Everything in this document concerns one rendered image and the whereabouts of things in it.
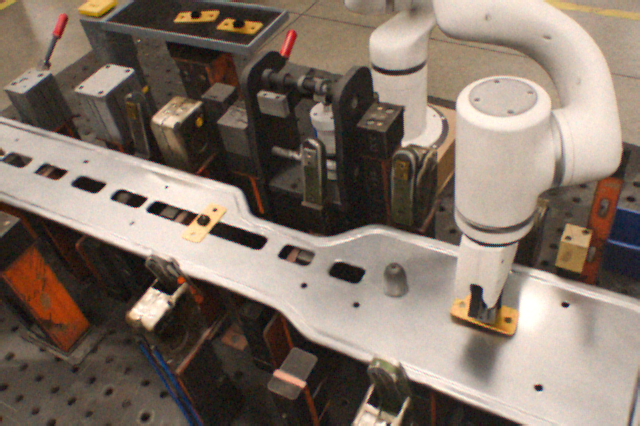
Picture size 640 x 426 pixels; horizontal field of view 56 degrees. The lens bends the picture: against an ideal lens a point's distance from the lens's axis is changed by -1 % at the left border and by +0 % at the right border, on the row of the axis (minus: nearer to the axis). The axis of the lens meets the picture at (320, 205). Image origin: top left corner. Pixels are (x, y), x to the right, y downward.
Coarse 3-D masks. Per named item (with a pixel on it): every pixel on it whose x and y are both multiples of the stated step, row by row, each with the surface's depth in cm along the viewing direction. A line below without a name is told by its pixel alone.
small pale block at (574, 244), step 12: (576, 228) 80; (564, 240) 78; (576, 240) 78; (588, 240) 78; (564, 252) 80; (576, 252) 78; (564, 264) 81; (576, 264) 80; (564, 276) 83; (576, 276) 82
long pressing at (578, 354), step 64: (0, 128) 129; (0, 192) 113; (64, 192) 110; (192, 192) 105; (192, 256) 94; (256, 256) 93; (320, 256) 91; (384, 256) 89; (448, 256) 87; (320, 320) 83; (384, 320) 81; (448, 320) 80; (576, 320) 77; (448, 384) 74; (512, 384) 72; (576, 384) 71
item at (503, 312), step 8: (456, 304) 80; (456, 312) 79; (464, 312) 79; (504, 312) 78; (512, 312) 78; (472, 320) 78; (496, 320) 77; (512, 320) 77; (496, 328) 77; (504, 328) 76; (512, 328) 76
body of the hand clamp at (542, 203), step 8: (544, 200) 86; (544, 208) 85; (544, 216) 86; (528, 232) 84; (536, 232) 83; (520, 240) 85; (528, 240) 85; (536, 240) 85; (520, 248) 86; (528, 248) 86; (536, 248) 90; (520, 256) 87; (528, 256) 87; (536, 256) 91; (528, 264) 88
